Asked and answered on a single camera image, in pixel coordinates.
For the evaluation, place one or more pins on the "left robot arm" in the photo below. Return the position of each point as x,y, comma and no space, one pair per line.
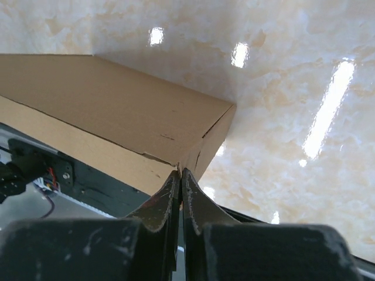
13,183

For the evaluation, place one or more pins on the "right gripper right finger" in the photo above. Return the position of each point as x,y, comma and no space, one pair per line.
219,247

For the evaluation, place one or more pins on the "brown cardboard box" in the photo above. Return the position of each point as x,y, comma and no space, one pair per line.
132,126

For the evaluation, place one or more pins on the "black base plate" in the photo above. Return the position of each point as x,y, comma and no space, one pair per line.
83,182

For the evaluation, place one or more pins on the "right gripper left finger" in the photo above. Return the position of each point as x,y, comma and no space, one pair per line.
140,246

